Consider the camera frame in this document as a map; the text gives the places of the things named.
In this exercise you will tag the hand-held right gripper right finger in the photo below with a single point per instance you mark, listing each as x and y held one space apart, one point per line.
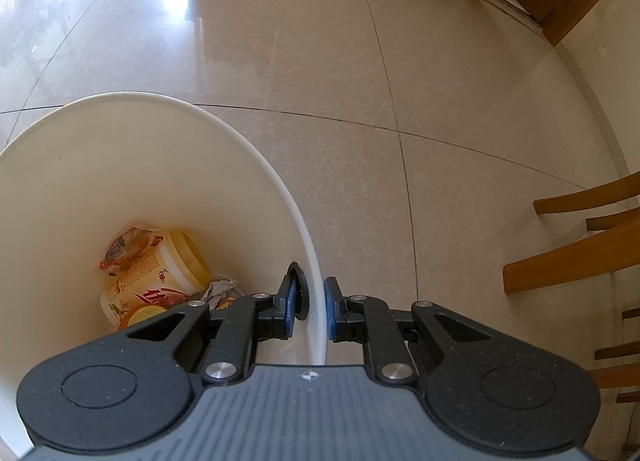
331 311

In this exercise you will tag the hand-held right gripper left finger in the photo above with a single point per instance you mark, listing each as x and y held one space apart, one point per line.
288 311

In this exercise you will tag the paper ball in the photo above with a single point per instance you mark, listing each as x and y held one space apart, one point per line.
220 291

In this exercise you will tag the yellow instant noodle cup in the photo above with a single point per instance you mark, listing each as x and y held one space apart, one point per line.
170 266

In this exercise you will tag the orange snack packet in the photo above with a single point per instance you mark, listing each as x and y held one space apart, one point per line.
122 248

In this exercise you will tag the large white plastic bucket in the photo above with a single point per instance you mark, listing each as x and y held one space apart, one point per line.
150 176

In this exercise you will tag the wooden chair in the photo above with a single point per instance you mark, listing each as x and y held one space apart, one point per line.
585 196
565 261

